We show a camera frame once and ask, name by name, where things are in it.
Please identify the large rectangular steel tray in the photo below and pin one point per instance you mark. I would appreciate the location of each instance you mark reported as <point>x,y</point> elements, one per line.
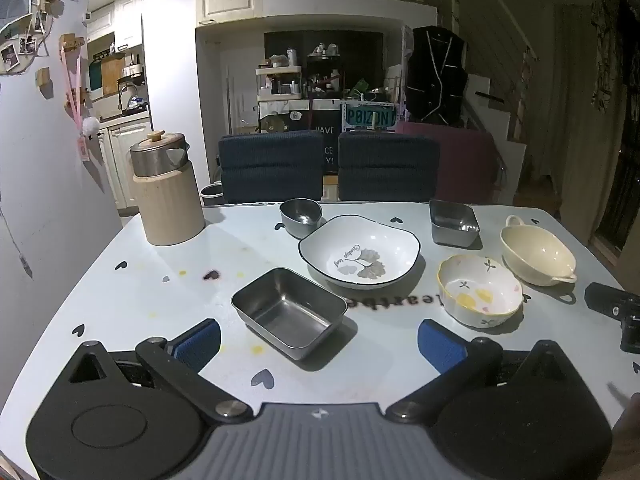
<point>287,310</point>

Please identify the black vest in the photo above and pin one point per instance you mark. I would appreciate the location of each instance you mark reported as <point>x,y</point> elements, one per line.
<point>435,75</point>

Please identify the white shelf rack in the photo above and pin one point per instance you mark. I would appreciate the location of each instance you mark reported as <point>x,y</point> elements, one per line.
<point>279,82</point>

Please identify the teal sign plate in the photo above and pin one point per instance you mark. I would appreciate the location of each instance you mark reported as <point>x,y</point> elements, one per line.
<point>370,117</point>

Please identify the round steel bowl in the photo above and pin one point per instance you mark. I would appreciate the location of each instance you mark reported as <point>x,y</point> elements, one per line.
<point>300,217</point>

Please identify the navy chair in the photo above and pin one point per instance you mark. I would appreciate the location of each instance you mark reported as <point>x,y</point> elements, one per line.
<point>387,167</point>
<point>270,167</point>

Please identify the black sign board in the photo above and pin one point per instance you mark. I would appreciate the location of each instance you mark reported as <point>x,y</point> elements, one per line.
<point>326,152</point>

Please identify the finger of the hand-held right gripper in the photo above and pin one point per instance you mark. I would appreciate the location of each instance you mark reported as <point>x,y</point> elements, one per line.
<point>605,300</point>

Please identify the beige thermos jug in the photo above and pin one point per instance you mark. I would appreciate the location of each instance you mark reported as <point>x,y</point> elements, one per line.
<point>167,200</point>

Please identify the maroon chair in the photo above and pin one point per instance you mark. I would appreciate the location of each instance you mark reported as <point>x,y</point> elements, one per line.
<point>467,165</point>

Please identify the white leaf-print plate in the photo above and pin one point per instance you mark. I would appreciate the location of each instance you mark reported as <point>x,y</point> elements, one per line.
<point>360,255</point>

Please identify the white staircase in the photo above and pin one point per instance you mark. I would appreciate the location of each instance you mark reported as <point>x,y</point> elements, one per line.
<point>500,130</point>

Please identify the pink ribbon with pompom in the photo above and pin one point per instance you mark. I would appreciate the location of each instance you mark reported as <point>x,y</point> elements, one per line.
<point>75,95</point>

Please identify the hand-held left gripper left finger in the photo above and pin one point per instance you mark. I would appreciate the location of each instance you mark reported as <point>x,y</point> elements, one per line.
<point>200,342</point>

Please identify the wall photo collage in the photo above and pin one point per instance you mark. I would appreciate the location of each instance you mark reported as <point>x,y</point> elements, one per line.
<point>25,35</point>

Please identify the person's right forearm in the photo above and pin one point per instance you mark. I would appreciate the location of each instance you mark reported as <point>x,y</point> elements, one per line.
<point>630,435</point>

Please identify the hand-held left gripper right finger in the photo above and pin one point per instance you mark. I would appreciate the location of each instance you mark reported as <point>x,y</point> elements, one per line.
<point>440,345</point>

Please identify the white kitchen cabinet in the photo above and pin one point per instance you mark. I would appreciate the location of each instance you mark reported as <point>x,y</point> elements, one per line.
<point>125,160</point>

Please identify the grey trash bin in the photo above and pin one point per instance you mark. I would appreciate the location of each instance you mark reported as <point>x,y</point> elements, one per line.
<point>211,195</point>

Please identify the yellow-rimmed floral bowl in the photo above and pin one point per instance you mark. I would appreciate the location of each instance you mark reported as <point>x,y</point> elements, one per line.
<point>477,292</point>

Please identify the small rectangular steel container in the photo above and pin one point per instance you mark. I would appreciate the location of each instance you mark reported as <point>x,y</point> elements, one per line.
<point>452,225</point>

